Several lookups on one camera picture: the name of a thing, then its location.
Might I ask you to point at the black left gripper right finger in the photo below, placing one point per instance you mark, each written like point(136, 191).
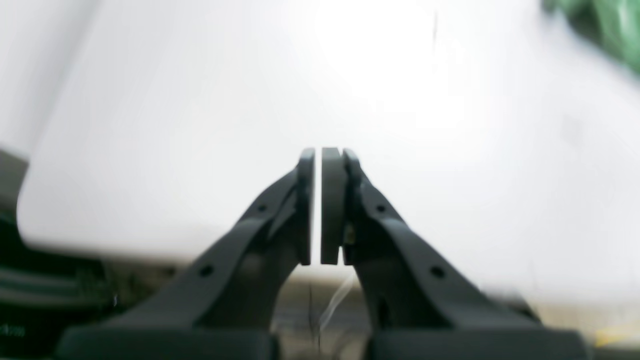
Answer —
point(420, 306)

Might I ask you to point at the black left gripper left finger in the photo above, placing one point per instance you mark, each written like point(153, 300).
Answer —
point(221, 307)

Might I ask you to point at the green t-shirt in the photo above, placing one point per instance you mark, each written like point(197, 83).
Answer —
point(611, 25)

